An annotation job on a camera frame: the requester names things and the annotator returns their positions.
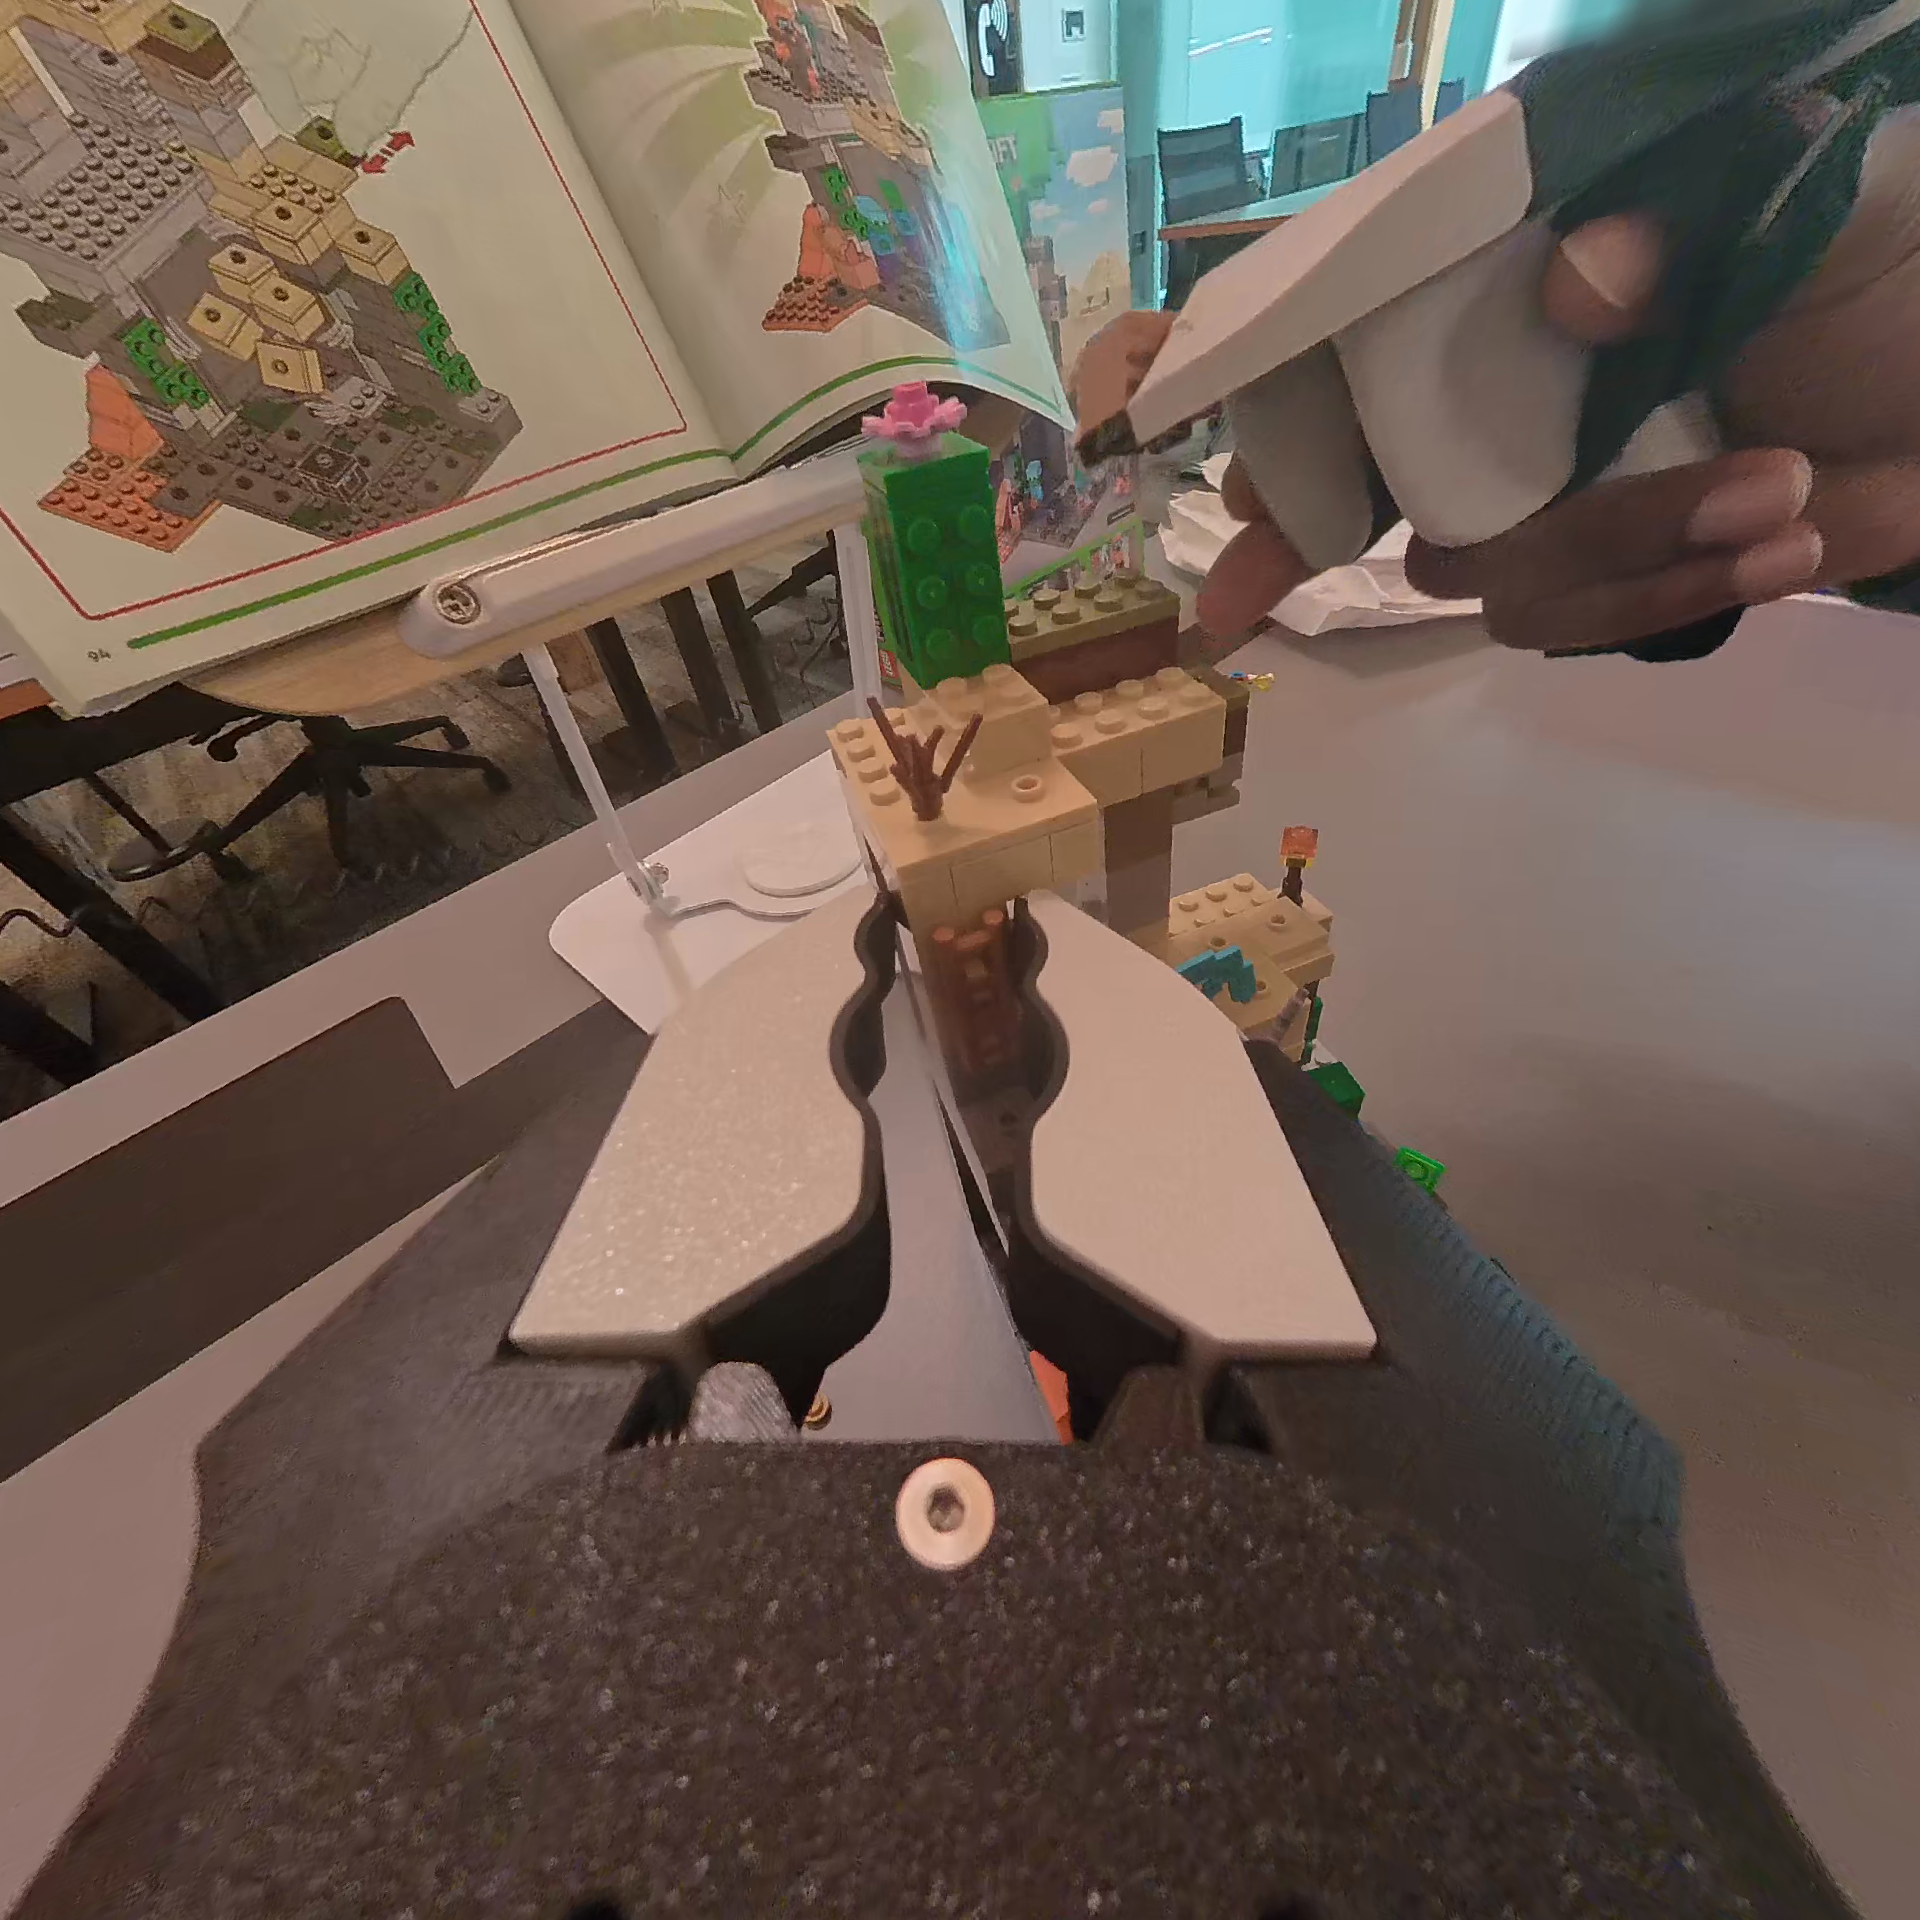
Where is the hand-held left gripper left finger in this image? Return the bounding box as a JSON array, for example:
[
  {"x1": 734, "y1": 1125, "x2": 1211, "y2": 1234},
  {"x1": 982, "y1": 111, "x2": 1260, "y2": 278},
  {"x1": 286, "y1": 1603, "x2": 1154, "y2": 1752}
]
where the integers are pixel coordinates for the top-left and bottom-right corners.
[{"x1": 506, "y1": 896, "x2": 900, "y2": 1398}]

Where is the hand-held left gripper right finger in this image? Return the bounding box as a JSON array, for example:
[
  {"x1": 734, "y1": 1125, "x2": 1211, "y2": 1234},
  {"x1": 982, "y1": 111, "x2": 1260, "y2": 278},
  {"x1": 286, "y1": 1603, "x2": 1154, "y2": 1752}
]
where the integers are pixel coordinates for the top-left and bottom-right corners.
[{"x1": 1009, "y1": 892, "x2": 1378, "y2": 1409}]

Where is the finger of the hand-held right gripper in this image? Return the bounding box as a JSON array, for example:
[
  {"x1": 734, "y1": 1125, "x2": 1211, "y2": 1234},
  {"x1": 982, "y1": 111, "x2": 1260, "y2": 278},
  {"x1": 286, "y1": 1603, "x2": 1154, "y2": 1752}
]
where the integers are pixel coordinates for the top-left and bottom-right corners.
[
  {"x1": 1075, "y1": 306, "x2": 1188, "y2": 459},
  {"x1": 1124, "y1": 87, "x2": 1538, "y2": 453}
]

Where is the green brick cactus block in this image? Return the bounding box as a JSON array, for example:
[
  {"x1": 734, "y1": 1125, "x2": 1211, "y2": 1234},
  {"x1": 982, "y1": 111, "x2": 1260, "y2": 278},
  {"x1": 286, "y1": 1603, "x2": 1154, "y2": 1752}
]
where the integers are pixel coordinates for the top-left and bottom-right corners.
[{"x1": 854, "y1": 441, "x2": 1011, "y2": 695}]

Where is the toy brick model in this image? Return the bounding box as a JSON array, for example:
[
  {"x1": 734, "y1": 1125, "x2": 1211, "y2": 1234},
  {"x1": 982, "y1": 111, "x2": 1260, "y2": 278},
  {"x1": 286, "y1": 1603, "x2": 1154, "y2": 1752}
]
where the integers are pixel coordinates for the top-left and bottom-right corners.
[{"x1": 825, "y1": 577, "x2": 1449, "y2": 1443}]

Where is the grey desk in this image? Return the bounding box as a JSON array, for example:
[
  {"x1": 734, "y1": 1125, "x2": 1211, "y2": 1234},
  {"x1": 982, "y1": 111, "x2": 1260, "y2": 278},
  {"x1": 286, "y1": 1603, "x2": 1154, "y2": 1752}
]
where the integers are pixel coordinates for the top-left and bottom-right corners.
[{"x1": 0, "y1": 591, "x2": 1920, "y2": 1696}]

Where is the person's right hand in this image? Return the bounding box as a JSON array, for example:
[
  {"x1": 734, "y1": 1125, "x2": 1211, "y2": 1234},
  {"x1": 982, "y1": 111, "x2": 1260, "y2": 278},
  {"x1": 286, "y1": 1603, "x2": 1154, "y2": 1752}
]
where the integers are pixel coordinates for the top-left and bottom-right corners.
[{"x1": 1198, "y1": 120, "x2": 1920, "y2": 663}]

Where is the green toy set box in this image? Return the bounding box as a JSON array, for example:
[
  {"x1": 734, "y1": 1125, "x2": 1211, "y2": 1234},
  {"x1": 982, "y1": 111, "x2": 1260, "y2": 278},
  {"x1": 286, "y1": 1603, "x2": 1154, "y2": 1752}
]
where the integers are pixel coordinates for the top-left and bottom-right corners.
[{"x1": 976, "y1": 81, "x2": 1164, "y2": 601}]

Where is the white paper bag pile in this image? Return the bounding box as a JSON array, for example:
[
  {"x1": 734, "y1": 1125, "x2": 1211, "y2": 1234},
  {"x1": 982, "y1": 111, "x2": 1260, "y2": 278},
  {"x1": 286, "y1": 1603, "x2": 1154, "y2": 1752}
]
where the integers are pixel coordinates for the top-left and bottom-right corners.
[{"x1": 1164, "y1": 486, "x2": 1449, "y2": 632}]

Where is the white book stand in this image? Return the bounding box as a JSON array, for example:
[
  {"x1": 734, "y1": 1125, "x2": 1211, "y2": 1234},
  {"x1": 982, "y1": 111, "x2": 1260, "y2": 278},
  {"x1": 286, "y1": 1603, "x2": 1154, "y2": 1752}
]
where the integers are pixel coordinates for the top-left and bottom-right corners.
[{"x1": 197, "y1": 456, "x2": 908, "y2": 1039}]

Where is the black printed carton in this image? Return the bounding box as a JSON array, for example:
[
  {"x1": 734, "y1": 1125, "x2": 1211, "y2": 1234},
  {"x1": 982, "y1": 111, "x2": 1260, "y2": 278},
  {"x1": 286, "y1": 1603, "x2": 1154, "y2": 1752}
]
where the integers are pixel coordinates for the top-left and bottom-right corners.
[{"x1": 967, "y1": 0, "x2": 1121, "y2": 95}]

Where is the open instruction booklet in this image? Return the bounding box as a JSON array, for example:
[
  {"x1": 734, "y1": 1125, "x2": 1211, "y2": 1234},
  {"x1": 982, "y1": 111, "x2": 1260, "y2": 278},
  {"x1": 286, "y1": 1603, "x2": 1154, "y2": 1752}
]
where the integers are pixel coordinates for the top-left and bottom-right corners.
[{"x1": 0, "y1": 0, "x2": 1075, "y2": 716}]

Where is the black desk cable cover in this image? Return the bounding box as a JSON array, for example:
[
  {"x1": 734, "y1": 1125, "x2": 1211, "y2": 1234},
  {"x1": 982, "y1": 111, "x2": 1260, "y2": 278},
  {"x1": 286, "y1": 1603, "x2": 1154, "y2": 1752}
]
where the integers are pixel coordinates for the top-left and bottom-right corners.
[{"x1": 0, "y1": 995, "x2": 664, "y2": 1486}]

